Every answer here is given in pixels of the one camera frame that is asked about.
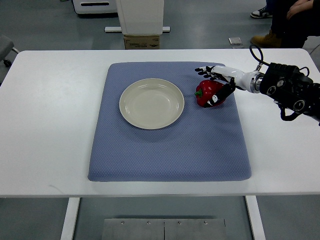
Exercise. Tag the left white table leg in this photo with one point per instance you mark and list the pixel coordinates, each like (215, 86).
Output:
(70, 219)

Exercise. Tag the tan work boot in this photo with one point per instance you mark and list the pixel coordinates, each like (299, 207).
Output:
(270, 40)

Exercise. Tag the red bell pepper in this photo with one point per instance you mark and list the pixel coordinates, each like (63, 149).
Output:
(205, 91)

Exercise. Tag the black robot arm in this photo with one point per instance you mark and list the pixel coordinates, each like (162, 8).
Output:
(293, 92)

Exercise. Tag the black white sneaker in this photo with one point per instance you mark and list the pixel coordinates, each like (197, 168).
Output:
(261, 13)

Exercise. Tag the right white table leg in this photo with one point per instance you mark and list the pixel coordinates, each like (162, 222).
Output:
(255, 220)

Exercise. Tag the cream round plate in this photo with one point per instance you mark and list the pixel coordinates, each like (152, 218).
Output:
(151, 103)

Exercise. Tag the white table leg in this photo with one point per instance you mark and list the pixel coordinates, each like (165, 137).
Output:
(255, 220)
(70, 219)

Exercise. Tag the white pedestal stand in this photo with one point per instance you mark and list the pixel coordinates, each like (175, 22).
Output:
(139, 18)

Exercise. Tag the white machine base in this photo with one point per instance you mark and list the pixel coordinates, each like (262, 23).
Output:
(95, 7)

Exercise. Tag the seated person in black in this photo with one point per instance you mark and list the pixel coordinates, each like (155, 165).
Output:
(293, 22)

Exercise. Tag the metal floor plate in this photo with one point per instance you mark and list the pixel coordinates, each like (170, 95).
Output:
(164, 229)

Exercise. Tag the cardboard box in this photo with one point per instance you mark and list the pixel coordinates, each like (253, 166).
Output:
(141, 42)

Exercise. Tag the blue quilted mat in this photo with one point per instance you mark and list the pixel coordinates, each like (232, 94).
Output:
(203, 145)

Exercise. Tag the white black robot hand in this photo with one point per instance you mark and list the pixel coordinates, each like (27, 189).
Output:
(231, 78)

